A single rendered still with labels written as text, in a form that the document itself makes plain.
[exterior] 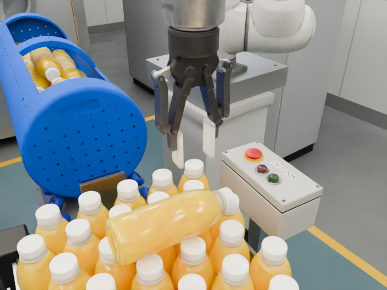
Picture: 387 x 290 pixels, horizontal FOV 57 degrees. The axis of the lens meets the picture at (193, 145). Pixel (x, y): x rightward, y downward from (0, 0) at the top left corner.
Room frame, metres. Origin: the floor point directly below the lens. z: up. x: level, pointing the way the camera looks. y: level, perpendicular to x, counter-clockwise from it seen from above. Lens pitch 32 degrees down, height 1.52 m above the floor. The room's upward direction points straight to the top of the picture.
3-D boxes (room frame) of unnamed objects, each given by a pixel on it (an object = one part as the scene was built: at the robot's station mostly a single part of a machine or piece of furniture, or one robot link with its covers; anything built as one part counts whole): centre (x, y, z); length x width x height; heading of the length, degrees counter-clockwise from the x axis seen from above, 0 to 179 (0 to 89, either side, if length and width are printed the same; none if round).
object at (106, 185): (0.63, 0.20, 0.99); 0.10 x 0.02 x 0.12; 119
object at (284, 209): (0.59, -0.15, 1.05); 0.20 x 0.10 x 0.10; 29
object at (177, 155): (0.51, 0.03, 1.20); 0.03 x 0.01 x 0.07; 29
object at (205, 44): (0.52, 0.00, 1.35); 0.08 x 0.07 x 0.09; 119
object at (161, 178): (0.56, 0.06, 1.09); 0.04 x 0.04 x 0.02
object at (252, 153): (0.63, -0.13, 1.11); 0.04 x 0.04 x 0.01
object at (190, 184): (0.53, 0.00, 1.09); 0.04 x 0.04 x 0.02
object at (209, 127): (0.54, -0.03, 1.20); 0.03 x 0.01 x 0.07; 29
